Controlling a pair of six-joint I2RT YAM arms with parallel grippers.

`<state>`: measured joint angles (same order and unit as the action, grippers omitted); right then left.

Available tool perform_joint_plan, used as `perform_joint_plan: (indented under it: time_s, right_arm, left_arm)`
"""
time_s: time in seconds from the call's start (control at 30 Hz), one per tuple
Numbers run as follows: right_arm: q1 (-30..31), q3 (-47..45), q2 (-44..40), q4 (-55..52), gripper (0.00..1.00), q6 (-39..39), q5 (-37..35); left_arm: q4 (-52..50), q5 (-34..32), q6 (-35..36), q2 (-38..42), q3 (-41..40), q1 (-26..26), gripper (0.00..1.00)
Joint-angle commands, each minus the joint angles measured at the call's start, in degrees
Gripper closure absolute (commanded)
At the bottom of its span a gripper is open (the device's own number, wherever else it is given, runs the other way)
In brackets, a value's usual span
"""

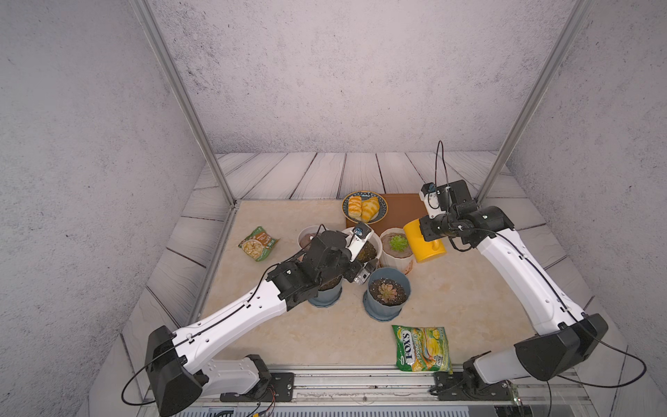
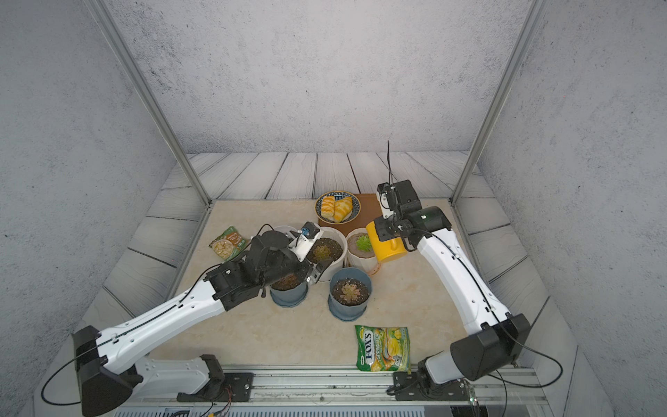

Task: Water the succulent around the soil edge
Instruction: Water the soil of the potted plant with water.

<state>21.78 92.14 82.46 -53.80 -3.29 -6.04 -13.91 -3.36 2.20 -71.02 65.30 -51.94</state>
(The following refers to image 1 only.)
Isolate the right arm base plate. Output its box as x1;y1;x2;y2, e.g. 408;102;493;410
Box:
428;372;514;401

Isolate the brown wooden tray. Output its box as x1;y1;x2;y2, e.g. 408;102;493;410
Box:
345;194;427;236

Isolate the blue pot pink succulent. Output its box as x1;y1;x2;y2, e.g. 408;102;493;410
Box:
362;268;411;321

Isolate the yellow watering can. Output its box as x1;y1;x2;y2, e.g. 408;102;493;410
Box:
403;220;447;263

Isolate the aluminium frame post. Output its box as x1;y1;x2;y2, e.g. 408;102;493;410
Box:
130;0;236;206
476;0;594;204

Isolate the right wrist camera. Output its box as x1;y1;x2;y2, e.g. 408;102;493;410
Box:
420;182;443;219

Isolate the front aluminium rail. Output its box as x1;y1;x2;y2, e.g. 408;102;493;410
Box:
181;365;616;416

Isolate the blue patterned plate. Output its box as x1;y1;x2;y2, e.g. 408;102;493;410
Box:
342;191;388;224

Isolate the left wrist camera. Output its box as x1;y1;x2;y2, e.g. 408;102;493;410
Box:
346;222;373;261

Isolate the beige saucer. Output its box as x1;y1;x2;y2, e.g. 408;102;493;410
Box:
396;257;415;276

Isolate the white pot pink-green succulent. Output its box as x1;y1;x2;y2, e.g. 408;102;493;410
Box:
297;225;326;248

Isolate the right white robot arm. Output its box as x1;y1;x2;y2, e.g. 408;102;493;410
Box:
408;180;608;395

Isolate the white pot bright green succulent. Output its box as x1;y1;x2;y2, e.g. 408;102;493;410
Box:
380;228;415;270

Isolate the blue pot red succulent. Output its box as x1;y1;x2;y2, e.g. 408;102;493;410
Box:
308;277;342;308

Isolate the right striped bread roll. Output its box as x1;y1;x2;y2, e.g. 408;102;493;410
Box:
361;196;380;223

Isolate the left striped bread roll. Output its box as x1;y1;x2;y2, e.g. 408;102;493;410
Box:
347;196;363;221

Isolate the right aluminium frame post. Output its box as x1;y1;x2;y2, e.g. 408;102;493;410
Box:
476;0;594;204

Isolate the large white pot dark soil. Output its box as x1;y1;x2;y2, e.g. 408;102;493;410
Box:
342;232;382;284

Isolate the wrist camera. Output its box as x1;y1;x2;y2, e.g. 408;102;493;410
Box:
346;222;373;261
420;182;443;219

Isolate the green soup packet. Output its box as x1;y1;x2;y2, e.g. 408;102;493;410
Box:
238;226;279;262

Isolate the green Fox's candy bag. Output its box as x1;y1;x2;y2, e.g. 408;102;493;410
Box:
392;325;452;373

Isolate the left aluminium frame post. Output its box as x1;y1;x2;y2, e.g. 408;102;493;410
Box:
130;0;236;206

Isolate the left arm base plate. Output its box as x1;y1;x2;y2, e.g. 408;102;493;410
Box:
220;373;295;403

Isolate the striped bread roll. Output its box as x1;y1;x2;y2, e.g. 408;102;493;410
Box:
347;196;363;221
361;196;380;223

